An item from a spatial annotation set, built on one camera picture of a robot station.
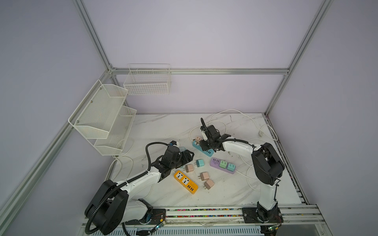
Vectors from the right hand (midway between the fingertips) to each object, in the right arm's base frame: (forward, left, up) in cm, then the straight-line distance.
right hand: (202, 142), depth 96 cm
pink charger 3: (-16, +8, -4) cm, 18 cm away
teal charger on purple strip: (-17, -16, 0) cm, 24 cm away
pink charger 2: (-26, -3, -4) cm, 26 cm away
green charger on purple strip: (-16, -12, 0) cm, 19 cm away
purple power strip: (-13, -8, -4) cm, 15 cm away
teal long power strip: (-5, -4, -4) cm, 8 cm away
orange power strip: (-26, +8, -3) cm, 28 cm away
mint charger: (-13, +2, -4) cm, 13 cm away
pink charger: (-21, -1, -5) cm, 21 cm away
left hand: (-13, +8, +4) cm, 15 cm away
